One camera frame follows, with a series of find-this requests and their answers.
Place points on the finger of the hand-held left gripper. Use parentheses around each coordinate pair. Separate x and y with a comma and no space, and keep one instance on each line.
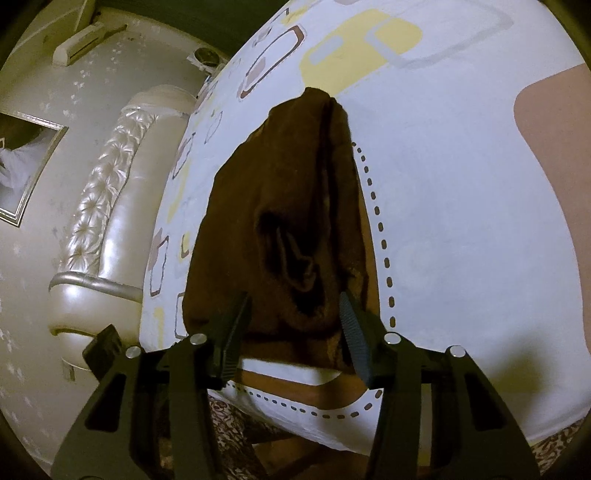
(104,346)

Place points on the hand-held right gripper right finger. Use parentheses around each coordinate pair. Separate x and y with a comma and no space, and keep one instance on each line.
(358,337)

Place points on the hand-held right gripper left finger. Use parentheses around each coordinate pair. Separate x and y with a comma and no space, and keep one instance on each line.
(231,337)

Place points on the brown plaid garment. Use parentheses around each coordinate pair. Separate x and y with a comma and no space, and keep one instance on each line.
(277,207)

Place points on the cream tufted bed headboard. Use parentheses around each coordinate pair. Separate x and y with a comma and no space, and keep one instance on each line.
(120,240)

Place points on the white patterned bed sheet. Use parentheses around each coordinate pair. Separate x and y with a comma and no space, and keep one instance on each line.
(461,207)

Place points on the framed wall picture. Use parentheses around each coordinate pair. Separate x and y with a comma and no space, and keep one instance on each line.
(18,170)

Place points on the white wall air conditioner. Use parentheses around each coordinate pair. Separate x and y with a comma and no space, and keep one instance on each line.
(87,41)

